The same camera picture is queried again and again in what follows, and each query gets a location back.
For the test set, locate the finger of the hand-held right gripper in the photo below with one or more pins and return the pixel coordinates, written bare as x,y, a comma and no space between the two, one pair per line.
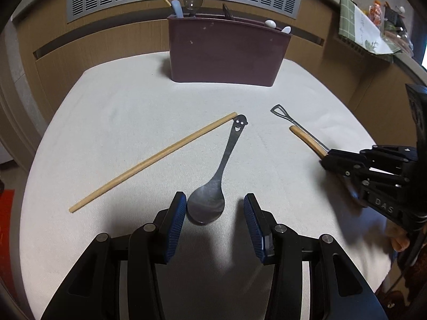
347,156
343,169

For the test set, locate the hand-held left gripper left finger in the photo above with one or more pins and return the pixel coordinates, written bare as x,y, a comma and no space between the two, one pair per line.
175,228

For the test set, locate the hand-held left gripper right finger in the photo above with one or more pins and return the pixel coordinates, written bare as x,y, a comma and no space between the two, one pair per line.
253,230

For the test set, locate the metal smiley-face spoon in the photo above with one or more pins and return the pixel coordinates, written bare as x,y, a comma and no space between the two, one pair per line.
206,201

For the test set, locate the wooden spoon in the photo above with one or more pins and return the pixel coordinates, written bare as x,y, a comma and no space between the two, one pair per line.
308,140

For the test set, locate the thin metal utensil loop end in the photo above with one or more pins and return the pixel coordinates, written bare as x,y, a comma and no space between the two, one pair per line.
293,123

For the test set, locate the wooden chopstick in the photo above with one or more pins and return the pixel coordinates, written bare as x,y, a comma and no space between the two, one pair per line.
165,0
153,161

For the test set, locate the white ceramic spoon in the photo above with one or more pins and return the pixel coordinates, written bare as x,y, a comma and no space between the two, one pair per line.
286,30

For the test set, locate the white ball-end utensil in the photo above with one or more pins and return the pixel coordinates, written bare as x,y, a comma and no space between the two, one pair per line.
270,23

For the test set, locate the maroon plastic utensil holder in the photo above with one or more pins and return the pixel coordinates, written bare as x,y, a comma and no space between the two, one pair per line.
227,53

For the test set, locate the blue plastic spoon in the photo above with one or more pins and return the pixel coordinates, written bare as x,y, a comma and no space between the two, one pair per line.
177,8

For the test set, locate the person's right hand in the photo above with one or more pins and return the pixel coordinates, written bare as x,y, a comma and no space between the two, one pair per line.
399,240

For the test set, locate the white tablecloth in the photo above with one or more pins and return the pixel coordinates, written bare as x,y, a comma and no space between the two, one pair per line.
133,106

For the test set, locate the green checkered white towel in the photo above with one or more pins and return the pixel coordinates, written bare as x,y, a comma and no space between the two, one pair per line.
360,26

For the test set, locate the black basket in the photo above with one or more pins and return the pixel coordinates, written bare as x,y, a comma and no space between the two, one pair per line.
393,18

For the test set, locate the orange snack packet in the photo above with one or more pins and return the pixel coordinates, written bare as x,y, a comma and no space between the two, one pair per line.
376,10

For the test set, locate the wooden cabinet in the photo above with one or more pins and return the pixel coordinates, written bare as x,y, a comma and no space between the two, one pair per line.
100,40

